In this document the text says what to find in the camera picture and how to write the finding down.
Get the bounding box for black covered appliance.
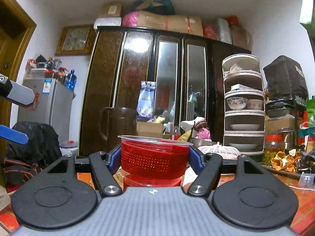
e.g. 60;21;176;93
263;55;309;101

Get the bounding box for grey small fridge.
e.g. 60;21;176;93
17;78;74;143

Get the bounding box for dried orange peels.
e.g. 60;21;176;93
271;149;302;173

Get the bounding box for pickle jar red lid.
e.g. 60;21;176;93
263;135;283;167

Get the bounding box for green shopping bag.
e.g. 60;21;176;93
306;96;315;127

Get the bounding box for blue white snack bag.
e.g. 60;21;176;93
137;81;156;120

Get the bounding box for white mesh food cover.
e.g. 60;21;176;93
198;142;241;160

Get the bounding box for black garbage bag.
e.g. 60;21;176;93
1;122;62;192

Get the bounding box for blue water bottle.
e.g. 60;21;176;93
65;70;77;91

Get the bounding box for floral porcelain bowl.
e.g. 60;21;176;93
227;97;248;110

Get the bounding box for brown plastic pitcher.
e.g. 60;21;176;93
98;107;138;152

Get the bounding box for white box on floor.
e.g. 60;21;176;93
60;141;79;157

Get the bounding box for steel pot with cloth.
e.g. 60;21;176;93
189;137;217;148

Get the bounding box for clear adhesive wall hook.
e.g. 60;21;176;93
298;173;315;188

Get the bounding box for dark wooden wardrobe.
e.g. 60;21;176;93
79;27;245;156

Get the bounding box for white tiered dish rack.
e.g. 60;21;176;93
222;54;265;157

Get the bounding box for wall clock wooden frame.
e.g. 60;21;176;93
55;25;95;56

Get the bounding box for cardboard box with label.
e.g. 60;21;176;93
137;122;164;138

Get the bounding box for red label drink bottle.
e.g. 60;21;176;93
172;125;181;140

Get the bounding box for red clear plastic cup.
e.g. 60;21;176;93
119;135;193;189

